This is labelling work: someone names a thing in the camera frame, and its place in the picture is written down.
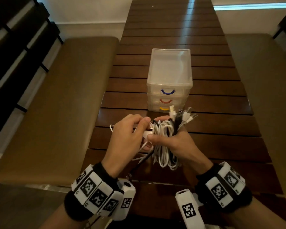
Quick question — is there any person's right forearm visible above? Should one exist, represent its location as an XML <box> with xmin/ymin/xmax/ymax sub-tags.
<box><xmin>231</xmin><ymin>204</ymin><xmax>286</xmax><ymax>229</ymax></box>

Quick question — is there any clear drawer yellow handle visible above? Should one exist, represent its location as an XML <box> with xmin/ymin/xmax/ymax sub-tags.
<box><xmin>147</xmin><ymin>103</ymin><xmax>177</xmax><ymax>113</ymax></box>

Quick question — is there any person's right hand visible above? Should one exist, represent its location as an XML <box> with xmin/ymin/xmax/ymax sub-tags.
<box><xmin>146</xmin><ymin>115</ymin><xmax>214</xmax><ymax>176</ymax></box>

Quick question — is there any clear plastic three-drawer organiser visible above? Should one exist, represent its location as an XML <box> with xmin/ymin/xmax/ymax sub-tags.
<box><xmin>146</xmin><ymin>48</ymin><xmax>194</xmax><ymax>113</ymax></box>

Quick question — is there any person's black garment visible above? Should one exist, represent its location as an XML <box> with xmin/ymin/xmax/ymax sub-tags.
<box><xmin>107</xmin><ymin>213</ymin><xmax>189</xmax><ymax>229</ymax></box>

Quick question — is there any brown slatted wooden table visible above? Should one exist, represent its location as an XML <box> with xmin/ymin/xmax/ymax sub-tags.
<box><xmin>81</xmin><ymin>0</ymin><xmax>286</xmax><ymax>227</ymax></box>

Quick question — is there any clear drawer blue handle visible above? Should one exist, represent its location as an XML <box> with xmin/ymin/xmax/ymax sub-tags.
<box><xmin>147</xmin><ymin>83</ymin><xmax>193</xmax><ymax>97</ymax></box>

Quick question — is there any clear drawer red handle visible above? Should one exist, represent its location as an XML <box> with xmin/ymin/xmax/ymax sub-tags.
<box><xmin>147</xmin><ymin>94</ymin><xmax>189</xmax><ymax>106</ymax></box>

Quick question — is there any brown bench cushion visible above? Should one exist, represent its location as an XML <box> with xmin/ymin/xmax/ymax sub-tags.
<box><xmin>225</xmin><ymin>33</ymin><xmax>286</xmax><ymax>203</ymax></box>
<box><xmin>0</xmin><ymin>36</ymin><xmax>119</xmax><ymax>186</ymax></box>

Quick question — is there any black marker wristband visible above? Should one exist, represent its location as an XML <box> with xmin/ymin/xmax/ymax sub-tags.
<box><xmin>64</xmin><ymin>162</ymin><xmax>124</xmax><ymax>222</ymax></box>
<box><xmin>195</xmin><ymin>161</ymin><xmax>253</xmax><ymax>214</ymax></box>

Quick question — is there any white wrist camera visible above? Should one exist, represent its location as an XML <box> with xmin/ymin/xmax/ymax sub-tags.
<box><xmin>112</xmin><ymin>178</ymin><xmax>136</xmax><ymax>222</ymax></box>
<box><xmin>175</xmin><ymin>189</ymin><xmax>207</xmax><ymax>229</ymax></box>

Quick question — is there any wall light strip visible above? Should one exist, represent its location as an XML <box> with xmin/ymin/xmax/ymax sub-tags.
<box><xmin>213</xmin><ymin>3</ymin><xmax>286</xmax><ymax>11</ymax></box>

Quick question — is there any person's left hand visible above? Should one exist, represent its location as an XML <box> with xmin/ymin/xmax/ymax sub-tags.
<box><xmin>101</xmin><ymin>114</ymin><xmax>154</xmax><ymax>178</ymax></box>

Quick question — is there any person's left forearm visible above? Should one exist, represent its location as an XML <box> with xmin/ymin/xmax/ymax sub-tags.
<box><xmin>39</xmin><ymin>202</ymin><xmax>86</xmax><ymax>229</ymax></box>

